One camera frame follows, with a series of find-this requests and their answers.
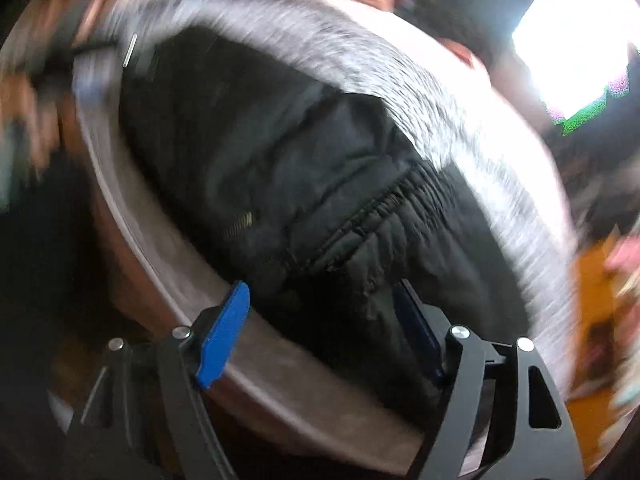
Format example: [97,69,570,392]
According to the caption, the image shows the black quilted pants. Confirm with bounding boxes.
[119,24,532,411]

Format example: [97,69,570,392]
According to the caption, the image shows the orange wooden cabinet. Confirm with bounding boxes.
[567,231,620,471]

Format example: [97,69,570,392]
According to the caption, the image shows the grey quilted bedspread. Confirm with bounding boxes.
[85,0,578,393]

